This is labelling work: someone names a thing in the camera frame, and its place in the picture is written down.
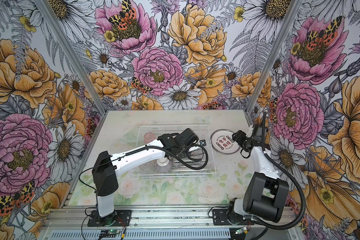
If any green circuit board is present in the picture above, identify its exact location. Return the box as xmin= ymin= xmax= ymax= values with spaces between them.
xmin=99 ymin=229 xmax=120 ymax=239

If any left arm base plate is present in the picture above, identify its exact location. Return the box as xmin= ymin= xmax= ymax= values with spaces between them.
xmin=88 ymin=210 xmax=132 ymax=227

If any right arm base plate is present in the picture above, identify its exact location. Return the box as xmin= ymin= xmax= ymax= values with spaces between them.
xmin=209 ymin=208 xmax=252 ymax=226

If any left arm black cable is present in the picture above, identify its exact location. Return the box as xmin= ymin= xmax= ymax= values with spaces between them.
xmin=77 ymin=144 xmax=209 ymax=193

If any ribbed white bowl upside down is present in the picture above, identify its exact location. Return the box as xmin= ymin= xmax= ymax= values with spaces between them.
xmin=155 ymin=158 xmax=174 ymax=173

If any white wire dish rack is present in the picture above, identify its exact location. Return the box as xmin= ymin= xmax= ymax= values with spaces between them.
xmin=132 ymin=125 xmax=216 ymax=178

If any left aluminium frame post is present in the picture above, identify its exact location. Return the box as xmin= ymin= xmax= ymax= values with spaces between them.
xmin=35 ymin=1 xmax=108 ymax=116

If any pink glass cup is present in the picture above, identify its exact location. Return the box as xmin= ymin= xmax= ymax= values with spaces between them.
xmin=144 ymin=132 xmax=157 ymax=144

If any aluminium front rail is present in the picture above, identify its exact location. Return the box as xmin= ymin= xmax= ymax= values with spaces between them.
xmin=41 ymin=205 xmax=301 ymax=230

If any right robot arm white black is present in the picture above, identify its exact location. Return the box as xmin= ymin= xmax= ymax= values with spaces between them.
xmin=228 ymin=125 xmax=289 ymax=223

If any red character plate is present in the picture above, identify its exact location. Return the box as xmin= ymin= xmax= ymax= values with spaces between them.
xmin=211 ymin=130 xmax=240 ymax=155

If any aluminium frame post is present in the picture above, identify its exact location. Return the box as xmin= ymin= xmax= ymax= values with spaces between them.
xmin=35 ymin=1 xmax=108 ymax=116
xmin=245 ymin=0 xmax=304 ymax=114

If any right aluminium frame post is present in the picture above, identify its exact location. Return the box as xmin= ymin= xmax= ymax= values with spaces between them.
xmin=245 ymin=0 xmax=304 ymax=114

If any white vented cable duct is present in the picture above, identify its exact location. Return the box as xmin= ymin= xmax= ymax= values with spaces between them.
xmin=45 ymin=228 xmax=231 ymax=240

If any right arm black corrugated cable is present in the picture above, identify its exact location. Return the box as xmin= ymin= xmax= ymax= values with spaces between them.
xmin=248 ymin=112 xmax=307 ymax=240

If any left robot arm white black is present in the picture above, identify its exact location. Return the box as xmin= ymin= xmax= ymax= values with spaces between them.
xmin=88 ymin=128 xmax=209 ymax=227

